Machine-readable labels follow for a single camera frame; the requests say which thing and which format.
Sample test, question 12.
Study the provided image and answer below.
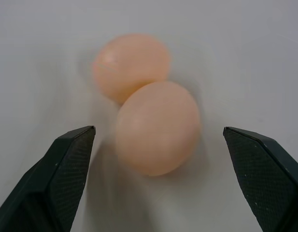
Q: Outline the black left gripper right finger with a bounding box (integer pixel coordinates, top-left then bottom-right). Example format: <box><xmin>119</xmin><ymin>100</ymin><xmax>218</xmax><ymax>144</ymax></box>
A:
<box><xmin>223</xmin><ymin>126</ymin><xmax>298</xmax><ymax>232</ymax></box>

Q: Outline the light brown egg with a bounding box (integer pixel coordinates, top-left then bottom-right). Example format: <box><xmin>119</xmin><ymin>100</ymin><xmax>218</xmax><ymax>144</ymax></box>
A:
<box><xmin>115</xmin><ymin>81</ymin><xmax>202</xmax><ymax>177</ymax></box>
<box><xmin>92</xmin><ymin>33</ymin><xmax>170</xmax><ymax>105</ymax></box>

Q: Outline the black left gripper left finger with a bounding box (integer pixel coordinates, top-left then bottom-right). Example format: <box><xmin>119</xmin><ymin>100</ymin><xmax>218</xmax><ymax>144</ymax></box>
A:
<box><xmin>0</xmin><ymin>125</ymin><xmax>97</xmax><ymax>232</ymax></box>

